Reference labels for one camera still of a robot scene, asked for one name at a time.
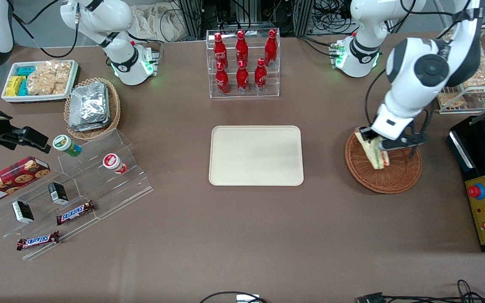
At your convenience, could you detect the black cable tangle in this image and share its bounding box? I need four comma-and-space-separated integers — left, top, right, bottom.
313, 0, 359, 35

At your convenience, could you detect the red tartan cookie box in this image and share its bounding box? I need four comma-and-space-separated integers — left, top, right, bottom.
0, 156, 51, 208

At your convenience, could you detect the black connector with cables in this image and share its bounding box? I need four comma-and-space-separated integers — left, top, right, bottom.
356, 279, 485, 303

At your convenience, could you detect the black cable with white plug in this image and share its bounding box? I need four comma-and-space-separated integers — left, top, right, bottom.
200, 291, 269, 303

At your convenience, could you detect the black base cable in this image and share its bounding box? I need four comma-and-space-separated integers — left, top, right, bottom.
296, 35, 336, 58

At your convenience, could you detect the clear acrylic bottle rack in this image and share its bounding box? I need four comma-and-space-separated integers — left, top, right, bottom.
206, 28, 281, 99

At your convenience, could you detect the white rectangular snack tray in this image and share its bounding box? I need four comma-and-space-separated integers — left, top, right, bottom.
1, 60, 79, 104

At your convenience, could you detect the clear bag of pastry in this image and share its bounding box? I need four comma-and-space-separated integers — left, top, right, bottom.
463, 58, 485, 90
438, 93, 467, 109

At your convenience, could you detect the black box with yellow panel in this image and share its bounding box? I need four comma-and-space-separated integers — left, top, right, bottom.
448, 115, 485, 253

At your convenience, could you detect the clear bag of crackers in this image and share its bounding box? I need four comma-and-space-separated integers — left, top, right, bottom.
26, 60, 73, 96

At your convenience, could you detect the brown snickers bar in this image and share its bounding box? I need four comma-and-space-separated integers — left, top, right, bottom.
56, 200, 96, 226
16, 230, 60, 252

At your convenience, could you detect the beige plastic tray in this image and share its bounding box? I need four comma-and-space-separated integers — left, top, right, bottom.
209, 125, 304, 186

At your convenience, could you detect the silver foil pack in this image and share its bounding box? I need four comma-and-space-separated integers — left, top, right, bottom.
68, 120, 110, 133
69, 82, 111, 126

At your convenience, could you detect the white wire rack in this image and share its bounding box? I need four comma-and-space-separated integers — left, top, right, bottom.
436, 24, 485, 115

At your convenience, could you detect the round brown wicker basket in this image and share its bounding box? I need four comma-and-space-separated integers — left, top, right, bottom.
345, 123, 422, 194

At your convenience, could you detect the triangle sandwich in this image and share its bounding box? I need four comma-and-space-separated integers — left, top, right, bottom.
354, 128, 391, 170

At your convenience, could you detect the red cola bottle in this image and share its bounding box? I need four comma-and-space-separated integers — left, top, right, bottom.
236, 60, 250, 94
265, 29, 278, 68
235, 30, 249, 64
213, 32, 228, 70
216, 62, 230, 95
254, 58, 267, 92

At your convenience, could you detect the oval tan wicker basket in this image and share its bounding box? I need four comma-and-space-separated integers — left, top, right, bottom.
64, 77, 121, 141

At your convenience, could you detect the small black carton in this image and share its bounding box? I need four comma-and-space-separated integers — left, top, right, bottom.
48, 182, 69, 206
12, 200, 35, 224

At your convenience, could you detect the aluminium frame profile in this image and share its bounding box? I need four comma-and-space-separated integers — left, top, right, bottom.
178, 0, 203, 39
293, 0, 314, 37

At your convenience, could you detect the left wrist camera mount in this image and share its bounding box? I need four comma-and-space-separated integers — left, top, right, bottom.
388, 131, 429, 159

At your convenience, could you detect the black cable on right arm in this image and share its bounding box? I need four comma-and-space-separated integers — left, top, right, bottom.
12, 0, 79, 59

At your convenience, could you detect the green lidded snack cup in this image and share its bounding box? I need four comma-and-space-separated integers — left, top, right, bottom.
53, 134, 82, 158

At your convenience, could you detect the white cloth bag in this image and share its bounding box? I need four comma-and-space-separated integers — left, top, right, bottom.
131, 3, 187, 43

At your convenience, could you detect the yellow snack pack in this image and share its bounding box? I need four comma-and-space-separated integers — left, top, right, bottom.
5, 76, 26, 97

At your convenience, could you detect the clear acrylic stepped stand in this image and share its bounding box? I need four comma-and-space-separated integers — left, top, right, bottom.
0, 128, 155, 261

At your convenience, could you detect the red lidded snack cup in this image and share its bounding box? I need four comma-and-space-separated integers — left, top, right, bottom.
102, 153, 128, 175

